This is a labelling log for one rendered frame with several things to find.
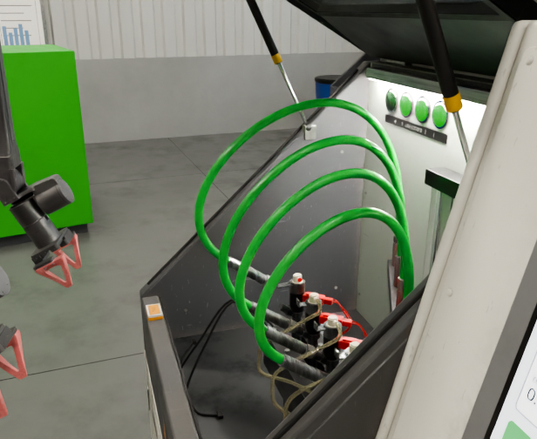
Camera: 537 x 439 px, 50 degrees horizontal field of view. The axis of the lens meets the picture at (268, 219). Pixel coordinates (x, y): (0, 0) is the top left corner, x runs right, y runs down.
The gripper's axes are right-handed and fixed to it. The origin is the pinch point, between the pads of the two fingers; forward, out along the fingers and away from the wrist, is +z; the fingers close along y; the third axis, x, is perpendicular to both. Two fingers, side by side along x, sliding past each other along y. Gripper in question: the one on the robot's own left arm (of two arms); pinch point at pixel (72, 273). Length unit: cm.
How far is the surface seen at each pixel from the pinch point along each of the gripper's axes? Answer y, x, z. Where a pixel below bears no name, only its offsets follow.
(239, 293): -48, -40, 0
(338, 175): -45, -60, -8
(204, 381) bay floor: -19.6, -18.5, 28.1
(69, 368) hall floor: 112, 79, 72
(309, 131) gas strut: 4, -62, -3
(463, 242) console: -66, -68, -2
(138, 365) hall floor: 112, 50, 86
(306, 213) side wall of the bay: 5, -53, 15
